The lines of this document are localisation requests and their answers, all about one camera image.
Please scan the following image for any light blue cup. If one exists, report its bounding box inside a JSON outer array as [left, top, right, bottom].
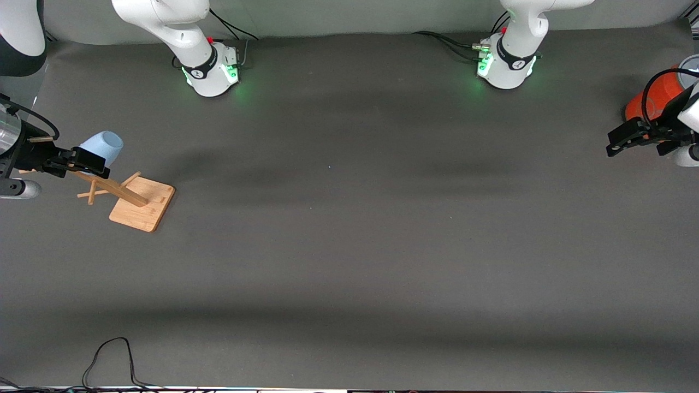
[[79, 130, 124, 168]]

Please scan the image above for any orange can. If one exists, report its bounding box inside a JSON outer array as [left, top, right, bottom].
[[625, 55, 699, 127]]

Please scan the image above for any wooden mug tree stand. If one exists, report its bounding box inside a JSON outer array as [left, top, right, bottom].
[[68, 164, 176, 233]]

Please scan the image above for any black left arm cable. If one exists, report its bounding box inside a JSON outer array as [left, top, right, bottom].
[[641, 68, 698, 129]]

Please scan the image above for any black right base cable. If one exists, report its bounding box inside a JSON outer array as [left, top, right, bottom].
[[209, 8, 259, 69]]

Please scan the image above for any black base cable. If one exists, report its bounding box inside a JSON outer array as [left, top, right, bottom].
[[412, 31, 488, 62], [209, 8, 259, 69]]

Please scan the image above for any black looped table-edge cable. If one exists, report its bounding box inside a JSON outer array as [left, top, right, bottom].
[[82, 337, 164, 391]]

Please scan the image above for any black left base cable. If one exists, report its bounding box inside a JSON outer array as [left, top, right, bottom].
[[412, 31, 488, 62]]

